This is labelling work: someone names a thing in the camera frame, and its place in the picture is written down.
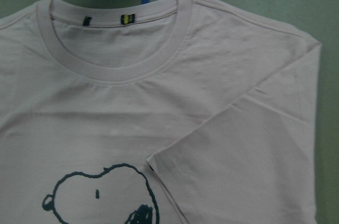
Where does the pink Snoopy t-shirt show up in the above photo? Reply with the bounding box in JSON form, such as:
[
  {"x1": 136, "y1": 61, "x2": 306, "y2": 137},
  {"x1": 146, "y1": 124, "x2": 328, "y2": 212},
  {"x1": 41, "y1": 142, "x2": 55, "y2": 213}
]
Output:
[{"x1": 1, "y1": 0, "x2": 322, "y2": 223}]

